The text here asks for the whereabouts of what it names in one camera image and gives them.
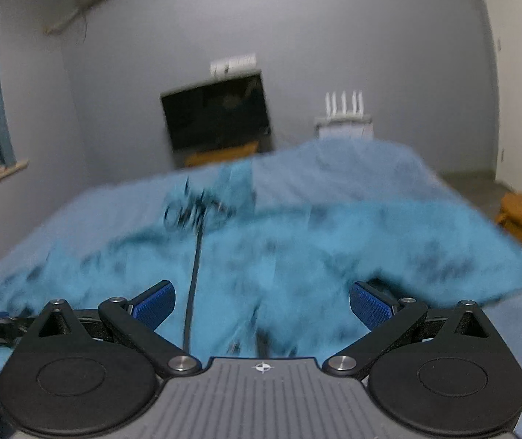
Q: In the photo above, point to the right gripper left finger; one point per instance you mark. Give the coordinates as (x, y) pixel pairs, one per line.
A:
(84, 374)

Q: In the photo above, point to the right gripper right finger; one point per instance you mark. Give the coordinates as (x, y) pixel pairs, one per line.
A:
(437, 372)

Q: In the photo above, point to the teal blue garment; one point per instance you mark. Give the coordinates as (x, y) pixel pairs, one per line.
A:
(265, 255)

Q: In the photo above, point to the light blue terry bedspread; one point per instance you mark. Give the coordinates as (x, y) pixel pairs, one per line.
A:
(352, 169)

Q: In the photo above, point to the wooden tv stand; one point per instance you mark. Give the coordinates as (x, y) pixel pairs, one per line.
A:
(224, 155)

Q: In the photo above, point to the white wifi router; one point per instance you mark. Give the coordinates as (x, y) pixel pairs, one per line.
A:
(344, 107)

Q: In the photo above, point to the black television screen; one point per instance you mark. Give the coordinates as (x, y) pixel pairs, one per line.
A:
(220, 113)

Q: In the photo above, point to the white wall socket strip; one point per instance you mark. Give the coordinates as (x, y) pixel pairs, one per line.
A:
(233, 65)

